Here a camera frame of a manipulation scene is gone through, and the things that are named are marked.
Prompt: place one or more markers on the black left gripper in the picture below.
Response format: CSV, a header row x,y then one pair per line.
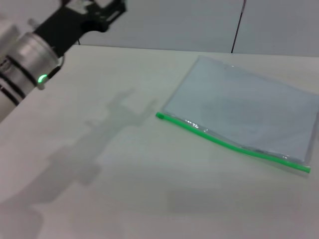
x,y
67,25

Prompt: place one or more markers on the thin plain black pole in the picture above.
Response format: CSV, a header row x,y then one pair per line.
x,y
78,41

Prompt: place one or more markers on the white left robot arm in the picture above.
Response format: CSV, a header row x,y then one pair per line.
x,y
27,57

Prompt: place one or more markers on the green zipper slider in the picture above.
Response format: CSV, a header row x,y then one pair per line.
x,y
159,115

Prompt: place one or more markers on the clear green-zip document bag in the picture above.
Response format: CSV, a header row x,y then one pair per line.
x,y
236,112

